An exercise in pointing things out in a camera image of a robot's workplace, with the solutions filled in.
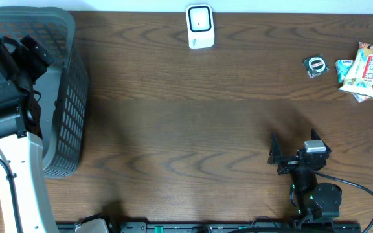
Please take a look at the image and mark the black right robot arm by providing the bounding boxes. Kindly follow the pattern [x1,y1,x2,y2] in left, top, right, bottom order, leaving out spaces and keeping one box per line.
[267,129,342,229]

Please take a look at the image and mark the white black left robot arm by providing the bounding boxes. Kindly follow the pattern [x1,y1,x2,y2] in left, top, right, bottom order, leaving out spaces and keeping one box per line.
[0,36,109,232]

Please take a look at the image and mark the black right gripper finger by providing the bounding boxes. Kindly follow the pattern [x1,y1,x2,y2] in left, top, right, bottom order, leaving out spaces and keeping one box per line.
[267,133,282,164]
[311,128,331,152]

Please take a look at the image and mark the teal small tissue pack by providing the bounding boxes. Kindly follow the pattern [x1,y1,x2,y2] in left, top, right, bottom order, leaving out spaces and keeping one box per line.
[335,60,354,83]

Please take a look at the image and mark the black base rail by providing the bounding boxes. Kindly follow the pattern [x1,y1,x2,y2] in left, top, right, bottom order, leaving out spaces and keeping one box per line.
[56,221,363,233]

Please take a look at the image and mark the dark round-label can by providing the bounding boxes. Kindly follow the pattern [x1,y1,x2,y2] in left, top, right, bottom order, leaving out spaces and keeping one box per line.
[302,54,329,78]

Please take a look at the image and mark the dark grey plastic basket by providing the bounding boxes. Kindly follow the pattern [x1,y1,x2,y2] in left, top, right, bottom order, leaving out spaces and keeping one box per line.
[0,6,89,179]

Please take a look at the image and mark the orange small snack pack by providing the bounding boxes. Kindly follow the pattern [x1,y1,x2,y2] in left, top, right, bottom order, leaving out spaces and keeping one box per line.
[353,94,369,103]

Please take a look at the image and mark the orange wet wipes pack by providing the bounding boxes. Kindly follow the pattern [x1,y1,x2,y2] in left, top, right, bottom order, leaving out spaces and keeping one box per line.
[339,42,373,98]

